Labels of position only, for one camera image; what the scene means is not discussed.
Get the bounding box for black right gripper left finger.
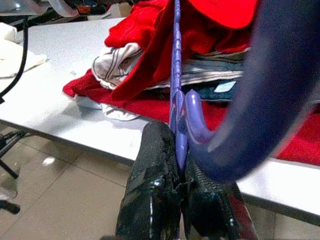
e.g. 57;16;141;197
116;121;182;240

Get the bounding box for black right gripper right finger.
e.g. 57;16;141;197
181;154;248;240

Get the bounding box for purple plastic hanger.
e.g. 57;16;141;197
168;0;320;185

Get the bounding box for red cloth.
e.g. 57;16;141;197
62;69;320;167

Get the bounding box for blue jeans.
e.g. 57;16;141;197
142;81;241;103

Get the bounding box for white striped garment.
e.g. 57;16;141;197
92;42;251;91

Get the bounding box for white table black legs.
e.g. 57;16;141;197
0;17;320;226

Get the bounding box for white crumpled garment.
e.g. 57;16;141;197
0;22;48;80

